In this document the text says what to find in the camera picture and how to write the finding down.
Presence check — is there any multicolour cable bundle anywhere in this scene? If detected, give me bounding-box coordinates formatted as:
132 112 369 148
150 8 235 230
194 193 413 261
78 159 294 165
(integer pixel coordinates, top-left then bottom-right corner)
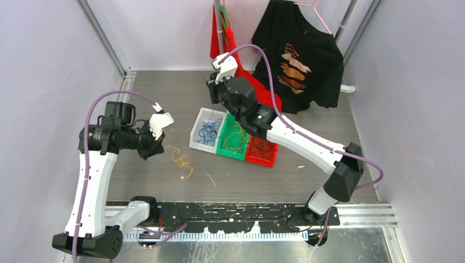
164 145 195 180

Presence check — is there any yellow cable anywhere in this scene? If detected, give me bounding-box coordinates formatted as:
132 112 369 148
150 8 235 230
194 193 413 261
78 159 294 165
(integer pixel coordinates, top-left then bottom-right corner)
222 121 249 156

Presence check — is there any blue cable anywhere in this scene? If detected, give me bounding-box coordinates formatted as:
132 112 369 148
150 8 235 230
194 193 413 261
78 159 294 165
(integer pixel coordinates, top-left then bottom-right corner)
196 110 223 146

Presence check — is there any brown cable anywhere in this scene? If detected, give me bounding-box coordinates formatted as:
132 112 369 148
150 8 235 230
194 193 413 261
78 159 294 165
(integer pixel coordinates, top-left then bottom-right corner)
251 137 277 161

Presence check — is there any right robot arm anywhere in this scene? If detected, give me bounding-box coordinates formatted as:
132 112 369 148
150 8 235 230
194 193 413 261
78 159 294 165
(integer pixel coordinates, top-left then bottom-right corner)
206 72 364 225

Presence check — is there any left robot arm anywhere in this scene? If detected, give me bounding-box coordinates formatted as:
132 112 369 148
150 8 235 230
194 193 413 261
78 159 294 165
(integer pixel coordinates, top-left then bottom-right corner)
52 101 174 260

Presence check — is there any red t-shirt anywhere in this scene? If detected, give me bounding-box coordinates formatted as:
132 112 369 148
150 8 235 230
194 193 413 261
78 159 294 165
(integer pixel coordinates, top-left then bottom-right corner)
210 6 282 111

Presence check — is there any green plastic bin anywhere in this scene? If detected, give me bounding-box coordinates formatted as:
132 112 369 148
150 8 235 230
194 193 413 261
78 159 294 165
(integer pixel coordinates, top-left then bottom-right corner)
216 113 249 161

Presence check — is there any white plastic bin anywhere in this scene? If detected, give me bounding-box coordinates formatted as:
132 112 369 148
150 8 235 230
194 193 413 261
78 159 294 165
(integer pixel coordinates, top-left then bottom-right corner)
189 107 226 154

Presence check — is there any red plastic bin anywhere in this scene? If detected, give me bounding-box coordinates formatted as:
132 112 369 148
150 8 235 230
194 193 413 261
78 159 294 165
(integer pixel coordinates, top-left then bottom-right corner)
245 136 279 168

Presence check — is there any green clothes hanger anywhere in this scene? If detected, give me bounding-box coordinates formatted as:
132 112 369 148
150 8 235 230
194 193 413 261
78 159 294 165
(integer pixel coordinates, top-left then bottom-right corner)
219 5 230 33

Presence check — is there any black printed t-shirt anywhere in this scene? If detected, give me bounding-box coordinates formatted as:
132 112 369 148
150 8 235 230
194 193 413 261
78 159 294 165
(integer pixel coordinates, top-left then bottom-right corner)
251 1 344 114

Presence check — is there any metal clothes stand pole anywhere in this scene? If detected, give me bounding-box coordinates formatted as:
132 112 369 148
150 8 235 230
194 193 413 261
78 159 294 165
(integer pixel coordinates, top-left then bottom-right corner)
213 0 224 54

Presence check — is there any pink clothes hanger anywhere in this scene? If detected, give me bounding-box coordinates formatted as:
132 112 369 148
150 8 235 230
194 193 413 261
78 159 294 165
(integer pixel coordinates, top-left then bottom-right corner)
294 0 332 35

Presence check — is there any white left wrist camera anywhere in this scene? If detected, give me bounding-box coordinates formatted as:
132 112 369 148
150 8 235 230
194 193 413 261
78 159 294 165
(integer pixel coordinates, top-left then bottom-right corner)
149 112 174 140

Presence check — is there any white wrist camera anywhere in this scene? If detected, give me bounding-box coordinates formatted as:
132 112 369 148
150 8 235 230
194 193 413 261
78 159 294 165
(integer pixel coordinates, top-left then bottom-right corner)
149 112 174 140
212 53 238 84

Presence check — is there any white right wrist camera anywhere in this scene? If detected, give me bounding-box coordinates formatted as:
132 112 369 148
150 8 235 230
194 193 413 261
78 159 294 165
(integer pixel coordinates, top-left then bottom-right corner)
212 53 238 84

